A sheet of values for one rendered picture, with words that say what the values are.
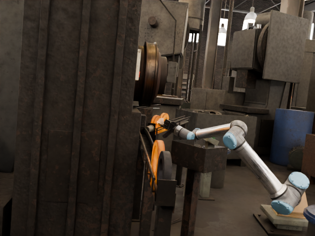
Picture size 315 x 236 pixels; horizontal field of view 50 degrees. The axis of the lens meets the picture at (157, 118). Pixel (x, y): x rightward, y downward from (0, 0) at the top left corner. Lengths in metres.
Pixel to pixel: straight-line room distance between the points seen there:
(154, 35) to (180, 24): 0.41
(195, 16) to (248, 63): 5.63
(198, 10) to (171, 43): 6.34
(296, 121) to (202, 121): 1.63
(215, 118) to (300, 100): 5.25
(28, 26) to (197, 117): 2.97
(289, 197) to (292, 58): 3.79
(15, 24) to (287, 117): 4.14
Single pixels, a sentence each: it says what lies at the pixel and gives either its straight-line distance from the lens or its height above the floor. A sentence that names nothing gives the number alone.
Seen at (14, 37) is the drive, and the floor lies 1.30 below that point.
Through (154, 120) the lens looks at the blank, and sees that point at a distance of 2.91.
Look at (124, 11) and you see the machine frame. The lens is 1.98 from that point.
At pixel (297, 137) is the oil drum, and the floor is 0.47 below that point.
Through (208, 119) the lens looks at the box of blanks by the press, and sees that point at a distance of 4.62.
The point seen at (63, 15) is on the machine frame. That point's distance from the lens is 2.02.
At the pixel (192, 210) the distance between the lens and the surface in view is 2.11.
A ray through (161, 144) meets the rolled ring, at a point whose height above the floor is 0.77.
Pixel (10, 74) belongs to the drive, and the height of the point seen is 1.02.
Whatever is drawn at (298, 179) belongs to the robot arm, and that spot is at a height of 0.45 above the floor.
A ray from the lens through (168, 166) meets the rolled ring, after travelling 1.34.
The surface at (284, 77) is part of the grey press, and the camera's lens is 5.99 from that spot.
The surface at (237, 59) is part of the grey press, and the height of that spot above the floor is 1.65.
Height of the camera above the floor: 1.03
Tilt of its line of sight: 5 degrees down
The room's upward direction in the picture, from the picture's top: 5 degrees clockwise
